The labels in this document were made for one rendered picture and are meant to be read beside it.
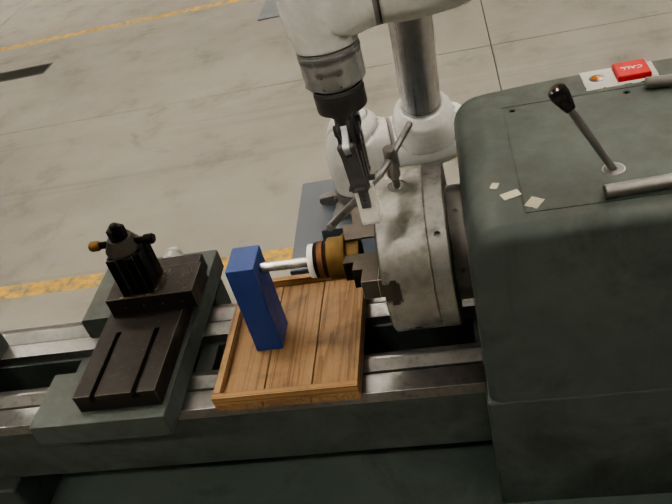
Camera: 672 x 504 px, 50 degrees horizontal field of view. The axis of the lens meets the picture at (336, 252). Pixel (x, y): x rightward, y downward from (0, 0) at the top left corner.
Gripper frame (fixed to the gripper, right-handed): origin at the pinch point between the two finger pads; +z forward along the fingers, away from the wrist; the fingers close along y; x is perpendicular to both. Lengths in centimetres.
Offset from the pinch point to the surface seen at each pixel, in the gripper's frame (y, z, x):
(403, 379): -5.7, 44.1, -2.7
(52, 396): -5, 37, -77
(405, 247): -5.2, 12.9, 3.6
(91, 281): -172, 115, -170
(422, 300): -2.4, 22.7, 4.8
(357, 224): -20.0, 15.7, -6.3
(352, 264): -12.3, 19.6, -7.8
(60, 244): -208, 112, -200
